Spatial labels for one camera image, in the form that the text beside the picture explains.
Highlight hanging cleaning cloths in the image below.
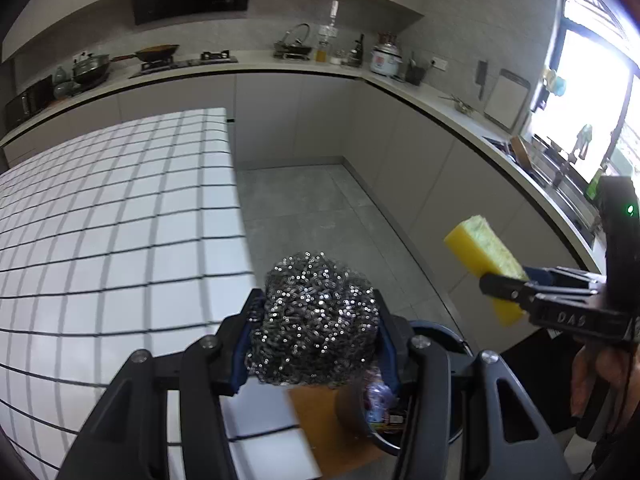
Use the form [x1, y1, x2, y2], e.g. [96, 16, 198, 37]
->
[542, 67, 568, 96]

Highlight white rice cooker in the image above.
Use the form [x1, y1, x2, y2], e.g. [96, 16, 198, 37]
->
[371, 35, 403, 77]

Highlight yellow sponge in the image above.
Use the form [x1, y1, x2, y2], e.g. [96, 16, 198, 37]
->
[443, 215, 531, 327]

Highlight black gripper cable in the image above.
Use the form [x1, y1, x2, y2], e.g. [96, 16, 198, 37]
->
[590, 347, 638, 480]

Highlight metal pot with arched handle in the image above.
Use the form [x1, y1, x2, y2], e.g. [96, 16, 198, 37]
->
[273, 22, 314, 59]

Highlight person's right forearm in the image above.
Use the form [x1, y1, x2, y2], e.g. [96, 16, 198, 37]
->
[575, 400, 640, 480]

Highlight black microwave oven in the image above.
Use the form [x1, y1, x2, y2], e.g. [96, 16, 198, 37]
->
[4, 76, 55, 130]

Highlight beige lower cabinets with counter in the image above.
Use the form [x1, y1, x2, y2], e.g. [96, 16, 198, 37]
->
[0, 50, 608, 361]

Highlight green ceramic jar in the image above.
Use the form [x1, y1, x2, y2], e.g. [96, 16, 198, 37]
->
[52, 66, 73, 98]

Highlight black utensil holder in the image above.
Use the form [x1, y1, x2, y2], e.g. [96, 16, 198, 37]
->
[404, 52, 427, 86]

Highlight black plastic bucket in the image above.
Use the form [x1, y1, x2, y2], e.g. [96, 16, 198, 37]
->
[335, 320, 476, 457]

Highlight kitchen window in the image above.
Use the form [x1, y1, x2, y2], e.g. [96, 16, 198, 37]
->
[520, 0, 640, 196]

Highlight black gas stove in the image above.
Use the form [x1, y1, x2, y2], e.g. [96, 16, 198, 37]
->
[129, 50, 240, 79]

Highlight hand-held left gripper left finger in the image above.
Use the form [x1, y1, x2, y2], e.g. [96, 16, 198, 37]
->
[57, 287, 266, 480]

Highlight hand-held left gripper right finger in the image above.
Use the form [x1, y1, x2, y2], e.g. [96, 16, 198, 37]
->
[372, 292, 573, 480]

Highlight frying pan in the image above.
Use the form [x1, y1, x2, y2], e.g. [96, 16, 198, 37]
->
[111, 44, 181, 63]

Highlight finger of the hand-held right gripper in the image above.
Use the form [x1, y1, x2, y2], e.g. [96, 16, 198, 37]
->
[479, 272, 541, 313]
[524, 266, 608, 292]

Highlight person's right hand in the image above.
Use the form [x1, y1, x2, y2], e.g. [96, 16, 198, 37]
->
[570, 342, 640, 421]

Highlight white cutting board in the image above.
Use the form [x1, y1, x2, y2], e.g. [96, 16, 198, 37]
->
[484, 69, 531, 128]

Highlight white tiled kitchen island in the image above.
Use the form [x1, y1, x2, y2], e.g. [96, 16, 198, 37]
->
[0, 107, 321, 480]

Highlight wok with glass lid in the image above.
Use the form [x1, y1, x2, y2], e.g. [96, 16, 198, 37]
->
[71, 53, 112, 86]

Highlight small dish with greens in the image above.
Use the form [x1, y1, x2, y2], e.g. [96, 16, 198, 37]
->
[440, 94, 476, 115]

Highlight steel wool scrubber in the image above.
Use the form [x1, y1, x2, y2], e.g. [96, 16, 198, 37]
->
[245, 251, 383, 390]

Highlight metal sink faucet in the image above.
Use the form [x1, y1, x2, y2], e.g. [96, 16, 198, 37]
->
[552, 125, 593, 186]

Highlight green dish soap bottle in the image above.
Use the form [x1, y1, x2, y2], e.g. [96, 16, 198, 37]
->
[587, 167, 606, 201]

